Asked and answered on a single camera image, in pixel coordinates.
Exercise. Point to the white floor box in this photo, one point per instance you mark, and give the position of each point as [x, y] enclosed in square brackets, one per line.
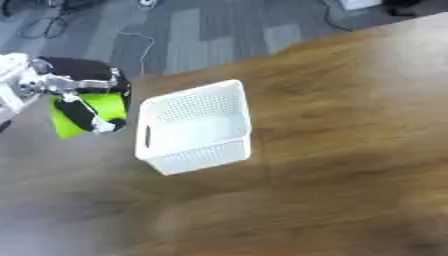
[359, 3]

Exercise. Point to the lime green block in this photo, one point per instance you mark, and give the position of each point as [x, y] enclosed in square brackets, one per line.
[108, 105]

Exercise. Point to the white perforated plastic basket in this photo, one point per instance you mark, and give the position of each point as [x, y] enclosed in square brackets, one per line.
[195, 126]

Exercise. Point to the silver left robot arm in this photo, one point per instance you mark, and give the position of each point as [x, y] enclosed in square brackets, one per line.
[14, 83]

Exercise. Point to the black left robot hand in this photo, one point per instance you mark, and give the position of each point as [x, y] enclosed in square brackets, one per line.
[87, 71]

